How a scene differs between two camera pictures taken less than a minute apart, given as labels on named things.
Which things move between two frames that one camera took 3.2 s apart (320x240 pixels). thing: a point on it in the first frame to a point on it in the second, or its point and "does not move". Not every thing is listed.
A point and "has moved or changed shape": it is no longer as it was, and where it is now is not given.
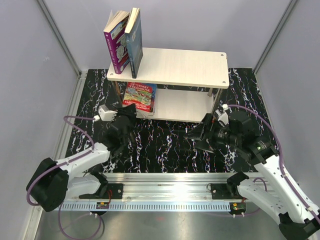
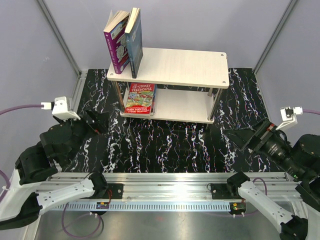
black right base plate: (221, 191) does not move
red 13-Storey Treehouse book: (143, 95) has moved or changed shape
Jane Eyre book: (155, 86) does not move
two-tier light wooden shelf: (187, 80) does not move
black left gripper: (130, 111) to (100, 126)
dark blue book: (133, 32) does not move
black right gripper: (197, 133) to (254, 140)
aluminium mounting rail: (160, 187) does not move
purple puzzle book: (115, 35) does not move
